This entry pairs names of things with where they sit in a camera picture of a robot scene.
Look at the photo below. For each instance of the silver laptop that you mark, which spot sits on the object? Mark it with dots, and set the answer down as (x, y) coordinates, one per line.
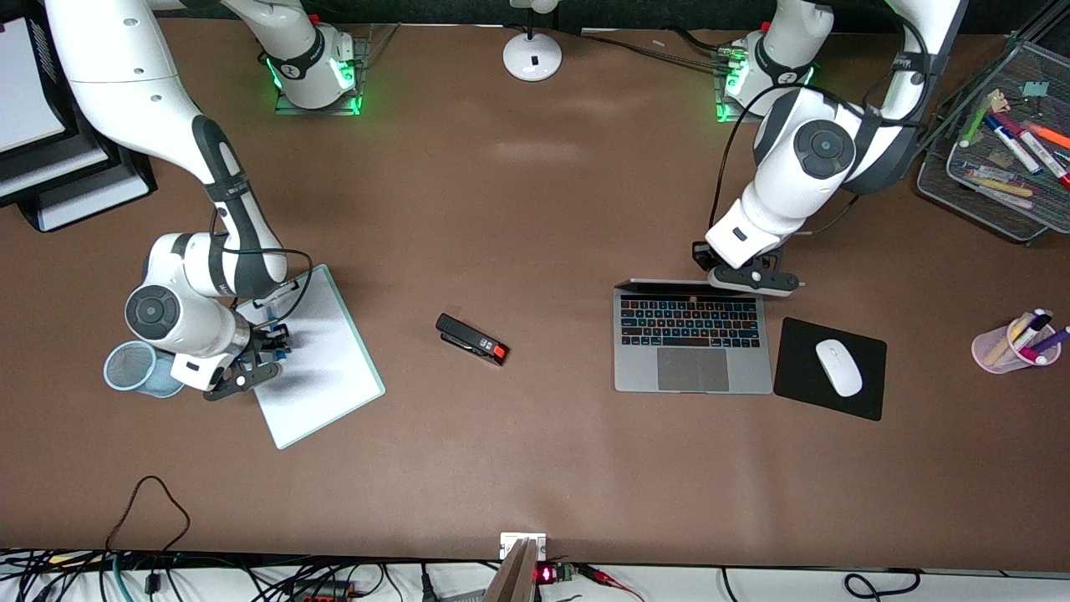
(694, 368)

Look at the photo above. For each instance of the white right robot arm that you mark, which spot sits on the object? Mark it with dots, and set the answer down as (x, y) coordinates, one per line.
(125, 50)

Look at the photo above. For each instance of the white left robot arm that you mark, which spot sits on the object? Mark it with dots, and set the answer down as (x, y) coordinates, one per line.
(802, 184)

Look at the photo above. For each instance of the green marker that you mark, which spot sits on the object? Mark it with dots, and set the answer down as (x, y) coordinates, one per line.
(978, 121)

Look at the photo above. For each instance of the white marker black cap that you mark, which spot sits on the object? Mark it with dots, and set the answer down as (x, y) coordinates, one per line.
(1035, 326)

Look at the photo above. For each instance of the pink marker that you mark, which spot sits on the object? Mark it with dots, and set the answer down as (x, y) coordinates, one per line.
(1036, 357)

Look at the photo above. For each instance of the white marker red cap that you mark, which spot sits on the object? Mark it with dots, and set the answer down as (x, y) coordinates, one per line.
(1045, 155)

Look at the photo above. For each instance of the purple marker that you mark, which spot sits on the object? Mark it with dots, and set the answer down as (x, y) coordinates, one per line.
(1055, 339)

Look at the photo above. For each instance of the blank white paper sheet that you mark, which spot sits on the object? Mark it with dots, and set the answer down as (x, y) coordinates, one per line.
(334, 368)

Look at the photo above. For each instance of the mint green clipboard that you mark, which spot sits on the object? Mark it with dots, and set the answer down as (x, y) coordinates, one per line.
(374, 386)

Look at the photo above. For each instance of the light blue mesh pen cup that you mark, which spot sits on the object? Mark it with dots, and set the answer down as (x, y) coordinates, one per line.
(129, 372)

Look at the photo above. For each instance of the black mouse pad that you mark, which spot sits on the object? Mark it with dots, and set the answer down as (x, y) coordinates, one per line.
(802, 376)

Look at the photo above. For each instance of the white computer mouse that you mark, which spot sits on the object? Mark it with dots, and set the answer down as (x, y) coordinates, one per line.
(838, 368)

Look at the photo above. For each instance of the black stapler red tip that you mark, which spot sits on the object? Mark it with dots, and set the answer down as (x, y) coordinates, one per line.
(468, 336)

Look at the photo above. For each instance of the black stacked paper tray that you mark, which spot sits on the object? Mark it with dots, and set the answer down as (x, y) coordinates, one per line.
(125, 180)

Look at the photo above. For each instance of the orange power strip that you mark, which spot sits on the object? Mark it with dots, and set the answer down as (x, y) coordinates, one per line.
(322, 592)

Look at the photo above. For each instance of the white round stand base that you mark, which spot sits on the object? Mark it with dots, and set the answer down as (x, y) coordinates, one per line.
(532, 57)

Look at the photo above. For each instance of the pink mesh pen cup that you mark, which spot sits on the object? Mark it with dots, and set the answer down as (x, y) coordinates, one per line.
(991, 355)

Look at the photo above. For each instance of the cream yellow pen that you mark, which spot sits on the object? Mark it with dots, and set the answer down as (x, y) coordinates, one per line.
(1007, 339)

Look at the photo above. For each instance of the red LED display board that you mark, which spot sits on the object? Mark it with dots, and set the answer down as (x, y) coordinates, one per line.
(547, 574)

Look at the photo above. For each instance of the orange highlighter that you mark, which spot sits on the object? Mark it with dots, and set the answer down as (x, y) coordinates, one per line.
(1049, 135)

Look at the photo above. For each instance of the clear arm base plate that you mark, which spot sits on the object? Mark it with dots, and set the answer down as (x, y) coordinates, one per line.
(726, 104)
(372, 46)

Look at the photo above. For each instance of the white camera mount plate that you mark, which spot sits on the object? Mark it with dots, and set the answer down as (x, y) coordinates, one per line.
(512, 542)

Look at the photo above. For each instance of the wooden camera mount bar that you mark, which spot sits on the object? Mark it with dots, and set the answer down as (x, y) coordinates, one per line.
(512, 577)

